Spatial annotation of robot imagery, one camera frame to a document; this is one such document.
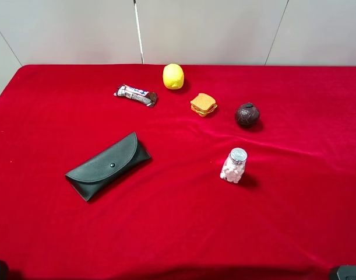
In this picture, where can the black leather glasses case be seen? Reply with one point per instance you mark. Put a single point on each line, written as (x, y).
(103, 169)

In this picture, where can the chocolate bar in wrapper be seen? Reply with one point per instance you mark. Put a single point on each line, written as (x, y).
(147, 98)

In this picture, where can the toy sandwich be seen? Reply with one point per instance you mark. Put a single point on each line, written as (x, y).
(203, 104)

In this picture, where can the red velvet table cloth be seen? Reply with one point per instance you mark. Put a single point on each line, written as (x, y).
(292, 215)

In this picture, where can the dark brown round ball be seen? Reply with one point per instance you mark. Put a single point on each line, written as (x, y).
(247, 115)

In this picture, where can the black device bottom right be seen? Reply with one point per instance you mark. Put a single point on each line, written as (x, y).
(343, 272)

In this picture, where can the white vertical pole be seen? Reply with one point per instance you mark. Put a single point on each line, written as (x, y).
(138, 31)

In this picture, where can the yellow lemon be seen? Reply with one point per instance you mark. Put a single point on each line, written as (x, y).
(173, 76)

